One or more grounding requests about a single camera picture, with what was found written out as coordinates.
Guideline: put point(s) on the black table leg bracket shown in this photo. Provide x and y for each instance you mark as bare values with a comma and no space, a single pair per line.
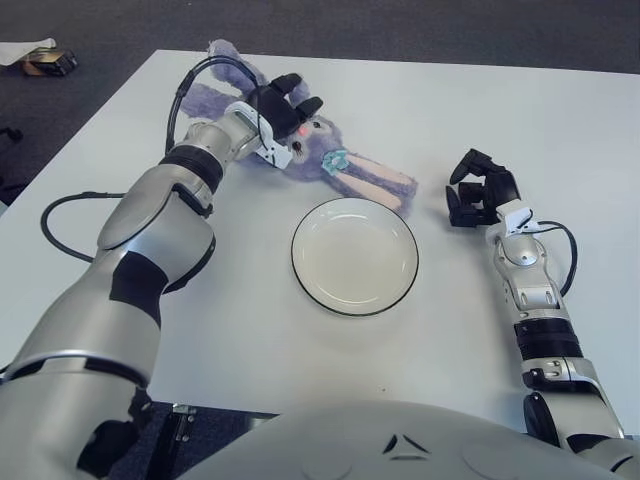
175,435

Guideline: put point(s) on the grey robot torso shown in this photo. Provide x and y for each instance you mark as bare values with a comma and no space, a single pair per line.
350,440

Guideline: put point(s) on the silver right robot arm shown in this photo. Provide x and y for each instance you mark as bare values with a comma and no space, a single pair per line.
525,285

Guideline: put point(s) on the black and yellow box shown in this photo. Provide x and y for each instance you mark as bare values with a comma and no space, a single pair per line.
55,65

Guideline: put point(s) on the black office chair base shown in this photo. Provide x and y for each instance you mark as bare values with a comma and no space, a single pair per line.
10,132

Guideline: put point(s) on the white plate with black rim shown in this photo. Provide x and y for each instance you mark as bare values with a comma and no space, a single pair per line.
355,257

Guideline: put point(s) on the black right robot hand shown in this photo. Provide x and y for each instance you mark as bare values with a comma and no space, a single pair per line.
500,190

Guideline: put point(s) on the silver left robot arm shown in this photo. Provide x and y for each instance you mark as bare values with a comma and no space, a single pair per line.
135,235

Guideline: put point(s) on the purple plush bunny doll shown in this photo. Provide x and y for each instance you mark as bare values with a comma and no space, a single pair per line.
310,165

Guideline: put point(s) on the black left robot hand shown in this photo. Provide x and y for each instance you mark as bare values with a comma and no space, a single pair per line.
277,107

